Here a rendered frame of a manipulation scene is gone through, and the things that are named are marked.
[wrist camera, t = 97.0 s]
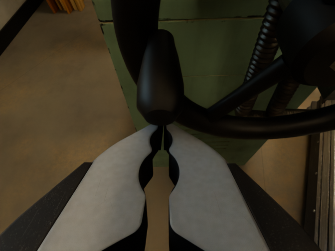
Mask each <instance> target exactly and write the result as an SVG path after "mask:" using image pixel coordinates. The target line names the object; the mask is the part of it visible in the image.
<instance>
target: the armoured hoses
mask: <svg viewBox="0 0 335 251"><path fill-rule="evenodd" d="M268 2H269V4H268V6H267V8H266V12H265V14H264V19H263V21H262V25H261V27H260V31H259V33H258V37H257V39H256V41H257V42H256V43H255V47H254V49H253V53H252V57H251V59H250V62H249V66H248V68H247V69H248V70H247V71H246V75H245V78H244V82H243V84H244V83H245V82H246V81H248V80H249V79H250V78H251V77H253V76H254V75H255V74H257V73H258V72H259V71H261V70H262V69H263V68H265V67H266V66H267V65H269V64H270V63H271V62H273V60H274V58H275V55H276V53H277V51H278V48H279V44H278V42H277V39H276V35H275V32H276V26H277V23H278V20H279V18H280V16H281V14H282V13H283V11H282V9H281V7H280V5H279V2H278V0H269V1H268ZM299 85H300V83H298V82H296V81H295V80H294V79H293V77H292V75H291V76H289V77H288V78H286V79H284V80H282V81H281V82H279V83H278V85H277V87H276V89H275V91H274V93H273V95H272V97H271V99H270V101H269V103H268V106H267V108H266V111H261V110H253V107H254V104H255V102H256V100H257V97H258V95H257V96H255V97H253V98H251V99H250V100H248V101H246V102H245V103H243V104H242V105H240V106H239V107H237V108H236V109H235V116H238V117H274V116H283V115H290V114H296V113H301V112H306V111H310V110H314V109H286V107H287V105H288V104H289V101H291V98H292V97H293V95H294V94H295V92H296V91H297V88H298V87H299Z"/></svg>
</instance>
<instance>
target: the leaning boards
mask: <svg viewBox="0 0 335 251"><path fill-rule="evenodd" d="M46 1H47V3H48V4H49V6H50V8H51V10H52V11H53V13H57V11H58V10H59V9H60V10H63V9H64V10H66V11H67V12H68V14H70V13H71V12H72V11H73V9H74V10H79V11H82V10H83V9H84V7H85V4H84V0H46Z"/></svg>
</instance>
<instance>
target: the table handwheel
mask: <svg viewBox="0 0 335 251"><path fill-rule="evenodd" d="M278 2H279V5H280V7H281V9H282V11H283V13H282V14H281V16H280V18H279V20H278V23H277V26H276V32H275V35H276V39H277V42H278V44H279V47H280V49H281V52H282V55H280V56H279V57H278V58H276V59H275V60H274V61H273V62H271V63H270V64H269V65H267V66H266V67H265V68H263V69H262V70H261V71H259V72H258V73H257V74H255V75H254V76H253V77H251V78H250V79H249V80H248V81H246V82H245V83H244V84H242V85H241V86H240V87H238V88H237V89H235V90H234V91H233V92H231V93H230V94H228V95H227V96H225V97H224V98H222V99H221V100H220V101H218V102H217V103H215V104H214V105H212V106H211V107H209V108H208V109H206V108H204V107H202V106H200V105H198V104H196V103H195V102H193V101H191V100H190V99H189V98H187V97H186V96H185V95H184V109H183V111H182V112H181V114H180V115H179V116H178V117H177V119H176V120H175V122H177V123H179V124H180V125H183V126H185V127H187V128H190V129H192V130H195V131H198V132H202V133H205V134H209V135H213V136H218V137H224V138H232V139H249V140H263V139H280V138H290V137H298V136H305V135H311V134H316V133H321V132H326V131H331V130H335V104H333V105H330V106H326V107H322V108H319V109H315V110H310V111H306V112H301V113H296V114H290V115H283V116H274V117H238V116H231V115H227V114H228V113H230V112H231V111H233V110H234V109H236V108H237V107H239V106H240V105H242V104H243V103H245V102H246V101H248V100H250V99H251V98H253V97H255V96H257V95H258V94H260V93H262V92H263V91H265V90H267V89H268V88H270V87H272V86H274V85H276V84H277V83H279V82H281V81H282V80H284V79H286V78H288V77H289V76H291V75H292V77H293V79H294V80H295V81H296V82H298V83H300V84H303V85H307V86H317V87H328V86H335V0H278ZM160 3H161V0H111V9H112V18H113V24H114V29H115V34H116V38H117V42H118V46H119V49H120V52H121V55H122V58H123V60H124V62H125V64H126V67H127V69H128V71H129V73H130V75H131V77H132V79H133V81H134V82H135V84H136V85H137V82H138V78H139V73H140V69H141V64H142V59H143V55H144V52H145V49H146V46H147V42H148V37H149V35H150V34H151V33H152V32H153V31H155V30H157V29H158V22H159V11H160Z"/></svg>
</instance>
